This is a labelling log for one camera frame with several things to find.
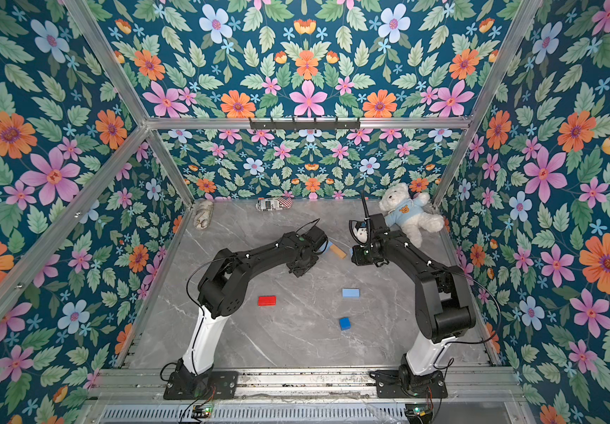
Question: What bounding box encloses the natural wood block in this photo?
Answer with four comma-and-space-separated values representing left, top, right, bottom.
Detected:
329, 244, 347, 260

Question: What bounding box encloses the light blue rectangular block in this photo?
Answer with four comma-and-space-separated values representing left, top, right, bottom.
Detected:
317, 241, 331, 254

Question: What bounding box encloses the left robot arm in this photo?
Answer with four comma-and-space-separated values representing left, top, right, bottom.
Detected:
180, 221, 329, 377

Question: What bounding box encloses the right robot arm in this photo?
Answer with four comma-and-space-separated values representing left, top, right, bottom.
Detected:
349, 199, 477, 384

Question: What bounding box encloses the white teddy bear blue shirt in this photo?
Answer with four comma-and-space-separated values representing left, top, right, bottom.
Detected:
379, 183, 444, 247

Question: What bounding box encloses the red rectangular block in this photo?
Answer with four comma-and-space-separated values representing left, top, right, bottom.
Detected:
257, 296, 277, 307

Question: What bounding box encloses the dark blue small block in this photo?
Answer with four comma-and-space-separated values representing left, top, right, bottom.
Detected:
339, 317, 352, 330

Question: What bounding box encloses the map print shoe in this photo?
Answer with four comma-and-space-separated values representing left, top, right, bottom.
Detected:
193, 200, 214, 231

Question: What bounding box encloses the right circuit board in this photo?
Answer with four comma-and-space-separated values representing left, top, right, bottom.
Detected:
405, 404, 433, 424

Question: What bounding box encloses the circuit board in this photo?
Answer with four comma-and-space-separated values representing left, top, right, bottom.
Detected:
405, 404, 433, 424
191, 406, 212, 420

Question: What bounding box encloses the left circuit board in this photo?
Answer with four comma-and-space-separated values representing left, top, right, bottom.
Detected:
191, 406, 212, 420

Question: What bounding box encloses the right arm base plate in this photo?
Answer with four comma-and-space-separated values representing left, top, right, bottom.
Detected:
368, 367, 448, 399

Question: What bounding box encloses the metal hook rail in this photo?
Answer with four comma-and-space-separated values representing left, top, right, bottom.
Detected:
248, 118, 361, 132

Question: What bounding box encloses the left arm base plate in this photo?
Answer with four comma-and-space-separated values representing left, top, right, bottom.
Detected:
164, 367, 239, 400

